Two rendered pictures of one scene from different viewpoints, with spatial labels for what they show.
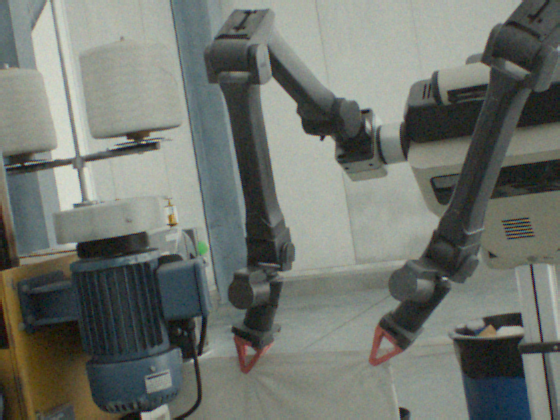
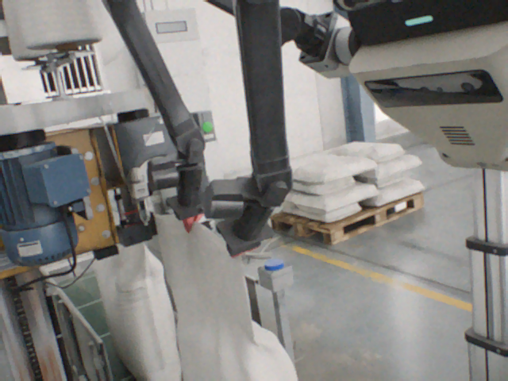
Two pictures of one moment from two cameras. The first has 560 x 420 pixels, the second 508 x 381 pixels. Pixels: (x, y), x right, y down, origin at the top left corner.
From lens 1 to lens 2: 1.22 m
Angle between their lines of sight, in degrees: 35
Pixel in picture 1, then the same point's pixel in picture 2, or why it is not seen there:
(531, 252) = (477, 159)
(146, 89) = (38, 9)
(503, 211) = (437, 118)
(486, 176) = (257, 105)
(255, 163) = (144, 73)
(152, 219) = (11, 125)
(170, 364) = (41, 236)
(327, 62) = not seen: outside the picture
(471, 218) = (260, 148)
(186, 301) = (38, 193)
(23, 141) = (24, 50)
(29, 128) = not seen: hidden behind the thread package
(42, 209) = not seen: hidden behind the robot
